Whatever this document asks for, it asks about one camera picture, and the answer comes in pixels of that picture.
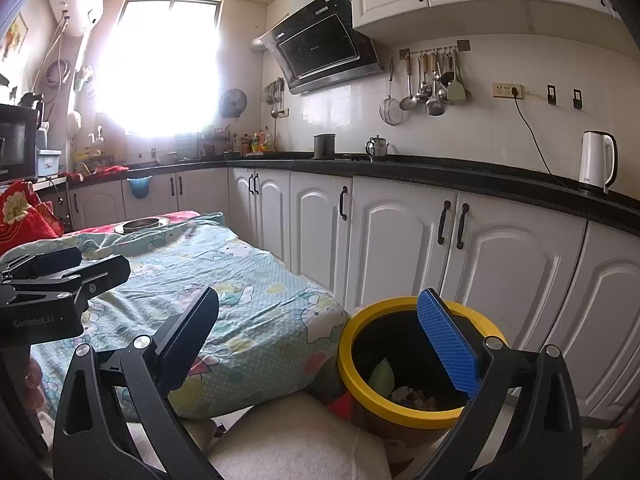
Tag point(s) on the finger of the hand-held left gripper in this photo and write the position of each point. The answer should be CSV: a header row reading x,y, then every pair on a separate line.
x,y
55,260
110,270

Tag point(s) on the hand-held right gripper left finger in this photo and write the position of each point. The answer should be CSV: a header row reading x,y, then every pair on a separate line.
x,y
187,332

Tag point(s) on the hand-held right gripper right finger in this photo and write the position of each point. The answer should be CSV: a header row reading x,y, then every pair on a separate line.
x,y
447,342

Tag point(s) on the yellow rimmed trash bin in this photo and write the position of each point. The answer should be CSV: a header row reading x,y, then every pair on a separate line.
x,y
395,330

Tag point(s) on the pink orange wrapper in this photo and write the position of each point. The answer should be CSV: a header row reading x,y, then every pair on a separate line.
x,y
424,401

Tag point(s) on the trash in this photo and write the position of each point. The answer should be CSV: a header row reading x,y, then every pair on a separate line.
x,y
401,391

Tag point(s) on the pale green packet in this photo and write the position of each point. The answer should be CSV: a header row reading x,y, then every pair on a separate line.
x,y
382,377

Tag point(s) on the person's left hand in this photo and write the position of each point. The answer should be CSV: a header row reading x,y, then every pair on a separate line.
x,y
34,380

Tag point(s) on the metal bowl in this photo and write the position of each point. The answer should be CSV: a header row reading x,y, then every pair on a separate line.
x,y
142,225

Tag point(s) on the red floral pillow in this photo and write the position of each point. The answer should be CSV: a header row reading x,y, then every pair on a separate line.
x,y
20,215

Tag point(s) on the light green cartoon printed blanket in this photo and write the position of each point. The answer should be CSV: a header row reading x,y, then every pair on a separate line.
x,y
260,300

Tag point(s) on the blue hanging plastic basket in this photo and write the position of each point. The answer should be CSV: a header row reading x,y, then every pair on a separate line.
x,y
139,187

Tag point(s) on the pink red blanket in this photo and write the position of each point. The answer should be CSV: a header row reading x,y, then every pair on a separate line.
x,y
185,217

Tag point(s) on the blue plastic box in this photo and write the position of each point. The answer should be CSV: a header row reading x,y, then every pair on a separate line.
x,y
48,162

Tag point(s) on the red cloth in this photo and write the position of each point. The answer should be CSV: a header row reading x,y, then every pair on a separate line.
x,y
107,171

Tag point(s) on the white base cabinets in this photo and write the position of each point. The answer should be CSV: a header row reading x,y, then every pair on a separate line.
x,y
400,240

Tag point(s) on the red plastic item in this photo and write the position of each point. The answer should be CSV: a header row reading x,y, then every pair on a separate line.
x,y
346,404

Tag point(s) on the black microwave oven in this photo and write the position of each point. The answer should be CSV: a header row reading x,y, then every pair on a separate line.
x,y
15,145

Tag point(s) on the sink faucet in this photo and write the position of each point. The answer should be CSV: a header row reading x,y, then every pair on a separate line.
x,y
97,136

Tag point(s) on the white fleece cloth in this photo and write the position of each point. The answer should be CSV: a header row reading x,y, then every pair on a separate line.
x,y
300,440

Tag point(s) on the dish rack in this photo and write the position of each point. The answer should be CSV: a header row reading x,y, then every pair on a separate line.
x,y
214,144

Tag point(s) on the black kitchen countertop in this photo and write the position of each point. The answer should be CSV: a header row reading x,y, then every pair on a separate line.
x,y
450,172

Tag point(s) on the group of condiment bottles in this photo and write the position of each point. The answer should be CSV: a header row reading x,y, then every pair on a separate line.
x,y
257,142

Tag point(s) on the window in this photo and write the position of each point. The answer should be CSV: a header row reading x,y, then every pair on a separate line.
x,y
160,70

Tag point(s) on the steel teapot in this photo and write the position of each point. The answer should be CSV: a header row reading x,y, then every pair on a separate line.
x,y
376,148

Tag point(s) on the dark metal pot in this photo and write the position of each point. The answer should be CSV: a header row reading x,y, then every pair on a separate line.
x,y
324,146

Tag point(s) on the white electric kettle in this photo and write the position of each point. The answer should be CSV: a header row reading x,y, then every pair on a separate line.
x,y
595,160

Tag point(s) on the large steel ladle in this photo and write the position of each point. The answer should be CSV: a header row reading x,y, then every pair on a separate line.
x,y
435,107

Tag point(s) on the hanging kitchen tools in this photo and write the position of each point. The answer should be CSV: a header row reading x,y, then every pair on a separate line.
x,y
275,95

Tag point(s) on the steel spoon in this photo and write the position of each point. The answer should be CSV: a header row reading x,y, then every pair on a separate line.
x,y
424,92

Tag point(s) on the green spatula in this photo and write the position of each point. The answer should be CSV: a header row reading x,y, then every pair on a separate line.
x,y
456,91

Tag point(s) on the black range hood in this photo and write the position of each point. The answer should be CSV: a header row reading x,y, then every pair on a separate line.
x,y
320,50

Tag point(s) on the small round wall fan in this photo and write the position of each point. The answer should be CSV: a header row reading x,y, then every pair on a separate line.
x,y
233,103

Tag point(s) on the wall picture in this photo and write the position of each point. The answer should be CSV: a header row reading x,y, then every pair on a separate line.
x,y
12,37

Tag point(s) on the beige wall power strip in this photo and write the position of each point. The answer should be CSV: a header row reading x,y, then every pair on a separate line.
x,y
506,91

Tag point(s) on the black wall hook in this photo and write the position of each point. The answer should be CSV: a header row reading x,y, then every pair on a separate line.
x,y
577,99
551,94

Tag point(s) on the silver exhaust duct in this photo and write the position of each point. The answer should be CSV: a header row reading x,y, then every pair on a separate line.
x,y
257,43

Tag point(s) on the utensil rail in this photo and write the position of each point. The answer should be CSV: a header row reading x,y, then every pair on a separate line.
x,y
432,50

